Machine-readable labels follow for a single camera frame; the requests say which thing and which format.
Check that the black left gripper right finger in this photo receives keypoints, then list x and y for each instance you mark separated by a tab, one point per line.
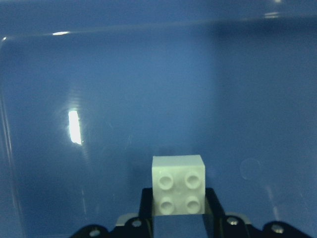
213	214

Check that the blue plastic tray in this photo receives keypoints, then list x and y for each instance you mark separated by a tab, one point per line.
91	90

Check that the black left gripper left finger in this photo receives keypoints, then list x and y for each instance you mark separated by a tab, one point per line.
146	213

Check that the white block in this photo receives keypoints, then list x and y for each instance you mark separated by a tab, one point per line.
179	185

